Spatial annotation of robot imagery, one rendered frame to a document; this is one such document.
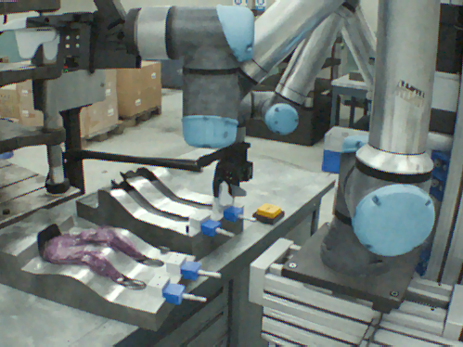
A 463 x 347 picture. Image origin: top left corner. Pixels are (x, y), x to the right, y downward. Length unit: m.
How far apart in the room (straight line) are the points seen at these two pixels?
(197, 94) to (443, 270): 0.64
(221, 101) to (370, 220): 0.25
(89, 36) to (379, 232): 0.47
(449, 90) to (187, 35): 0.57
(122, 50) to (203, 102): 0.13
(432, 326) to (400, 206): 0.30
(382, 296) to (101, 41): 0.59
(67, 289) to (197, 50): 0.70
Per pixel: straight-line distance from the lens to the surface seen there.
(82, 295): 1.09
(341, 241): 0.81
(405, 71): 0.60
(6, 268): 1.23
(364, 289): 0.78
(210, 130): 0.61
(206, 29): 0.59
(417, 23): 0.60
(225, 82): 0.60
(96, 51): 0.64
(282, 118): 1.09
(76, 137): 2.06
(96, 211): 1.49
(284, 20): 0.71
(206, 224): 1.25
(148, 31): 0.60
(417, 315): 0.85
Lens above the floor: 1.47
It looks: 20 degrees down
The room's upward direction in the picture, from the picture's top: 1 degrees clockwise
